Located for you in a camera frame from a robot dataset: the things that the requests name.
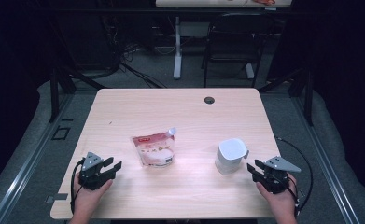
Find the grey corner clip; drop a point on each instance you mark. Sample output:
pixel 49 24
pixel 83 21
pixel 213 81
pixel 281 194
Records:
pixel 58 197

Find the aluminium floor rail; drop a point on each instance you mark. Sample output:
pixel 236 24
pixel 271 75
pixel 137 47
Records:
pixel 323 161
pixel 30 158

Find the white flip-lid container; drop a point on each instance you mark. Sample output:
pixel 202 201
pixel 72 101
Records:
pixel 228 158

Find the orange item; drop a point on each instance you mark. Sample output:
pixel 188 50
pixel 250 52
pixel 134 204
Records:
pixel 264 2

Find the person's right hand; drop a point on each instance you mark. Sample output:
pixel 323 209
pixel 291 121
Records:
pixel 283 202

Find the black metal stand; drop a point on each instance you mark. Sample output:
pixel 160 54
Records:
pixel 308 99
pixel 54 93

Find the black square floor frame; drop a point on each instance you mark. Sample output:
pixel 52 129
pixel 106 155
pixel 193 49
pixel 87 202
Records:
pixel 54 137

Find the black folding chair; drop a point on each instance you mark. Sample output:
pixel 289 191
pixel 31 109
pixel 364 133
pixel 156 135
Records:
pixel 233 34

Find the white desk leg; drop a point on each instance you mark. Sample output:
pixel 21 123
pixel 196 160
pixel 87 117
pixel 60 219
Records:
pixel 177 56

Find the white desk foot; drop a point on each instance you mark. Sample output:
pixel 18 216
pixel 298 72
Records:
pixel 249 71

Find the red and white refill pouch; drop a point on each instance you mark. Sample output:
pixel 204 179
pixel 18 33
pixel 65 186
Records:
pixel 155 151

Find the person's left hand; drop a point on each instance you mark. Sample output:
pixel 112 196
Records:
pixel 85 200

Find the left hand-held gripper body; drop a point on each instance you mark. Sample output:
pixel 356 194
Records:
pixel 91 177

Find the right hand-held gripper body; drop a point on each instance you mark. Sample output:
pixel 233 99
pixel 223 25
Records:
pixel 276 179

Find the light wooden desk top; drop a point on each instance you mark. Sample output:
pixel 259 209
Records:
pixel 202 3

